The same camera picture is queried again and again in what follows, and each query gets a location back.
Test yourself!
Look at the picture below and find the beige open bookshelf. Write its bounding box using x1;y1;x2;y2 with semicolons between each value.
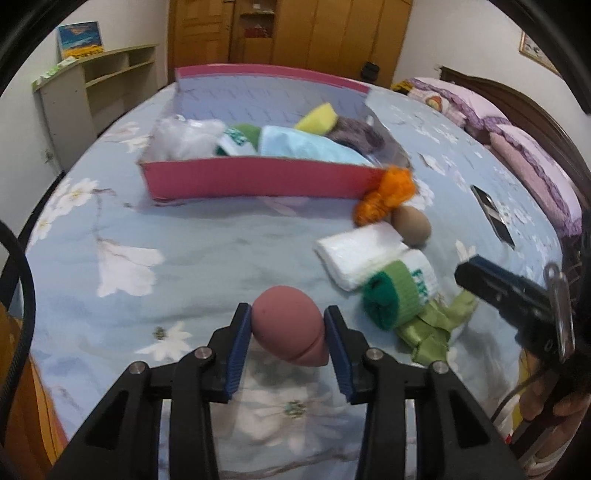
32;44;160;171

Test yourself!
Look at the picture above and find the pink cardboard box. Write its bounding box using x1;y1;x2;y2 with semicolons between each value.
137;65;414;203

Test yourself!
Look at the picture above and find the black smartphone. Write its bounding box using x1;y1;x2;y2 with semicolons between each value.
470;185;515;247

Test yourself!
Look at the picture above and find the orange yarn pompom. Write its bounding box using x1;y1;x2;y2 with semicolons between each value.
353;165;417;227

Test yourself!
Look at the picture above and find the green and white packet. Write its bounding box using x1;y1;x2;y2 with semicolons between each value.
32;62;70;86

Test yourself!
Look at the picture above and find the wooden door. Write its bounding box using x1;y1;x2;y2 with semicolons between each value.
168;0;234;65

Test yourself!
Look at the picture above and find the framed wall picture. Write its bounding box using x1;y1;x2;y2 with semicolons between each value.
519;31;561;77

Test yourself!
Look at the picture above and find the person's right hand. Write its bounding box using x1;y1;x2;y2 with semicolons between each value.
517;360;591;423

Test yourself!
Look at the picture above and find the dark wooden headboard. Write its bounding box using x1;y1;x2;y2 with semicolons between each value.
438;66;591;222

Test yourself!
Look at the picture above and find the green ribbon bow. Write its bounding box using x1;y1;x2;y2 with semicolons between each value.
398;291;478;367

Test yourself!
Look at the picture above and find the yellow sponge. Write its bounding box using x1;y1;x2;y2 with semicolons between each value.
294;102;341;136

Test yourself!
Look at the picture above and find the metal spring clip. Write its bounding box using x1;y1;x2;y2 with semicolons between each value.
544;262;575;361

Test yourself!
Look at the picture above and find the wooden bedside cabinet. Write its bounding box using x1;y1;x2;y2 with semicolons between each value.
0;300;68;480

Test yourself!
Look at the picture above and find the pink pillow with purple ruffle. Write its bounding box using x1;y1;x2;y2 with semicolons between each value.
489;124;583;236
406;78;509;134

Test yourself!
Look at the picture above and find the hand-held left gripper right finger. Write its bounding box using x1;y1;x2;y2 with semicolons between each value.
323;305;527;480

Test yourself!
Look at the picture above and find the white tissue pack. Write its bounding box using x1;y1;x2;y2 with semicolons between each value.
314;224;411;292

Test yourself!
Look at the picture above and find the wooden wardrobe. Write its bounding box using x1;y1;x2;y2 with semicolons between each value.
226;0;414;88

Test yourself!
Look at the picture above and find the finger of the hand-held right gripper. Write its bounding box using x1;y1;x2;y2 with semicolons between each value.
472;256;546;302
454;261;522;324

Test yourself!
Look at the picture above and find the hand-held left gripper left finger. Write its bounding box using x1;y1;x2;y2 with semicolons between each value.
46;302;254;480

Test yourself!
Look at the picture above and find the blue face mask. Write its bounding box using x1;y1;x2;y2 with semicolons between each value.
257;126;375;167

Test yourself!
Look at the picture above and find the blue and yellow painting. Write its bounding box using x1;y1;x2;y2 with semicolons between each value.
56;21;106;60

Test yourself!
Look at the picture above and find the black cable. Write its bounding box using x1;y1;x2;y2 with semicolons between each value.
0;222;38;416

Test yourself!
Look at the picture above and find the beige makeup sponge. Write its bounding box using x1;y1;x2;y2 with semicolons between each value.
392;205;433;246

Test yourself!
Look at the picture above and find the white and green sock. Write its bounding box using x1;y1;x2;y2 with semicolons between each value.
215;124;263;157
361;249;439;330

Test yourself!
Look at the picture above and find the pink makeup sponge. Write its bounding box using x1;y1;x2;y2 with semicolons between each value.
252;285;332;367

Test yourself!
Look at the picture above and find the white plastic bag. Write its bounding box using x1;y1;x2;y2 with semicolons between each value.
150;116;227;161

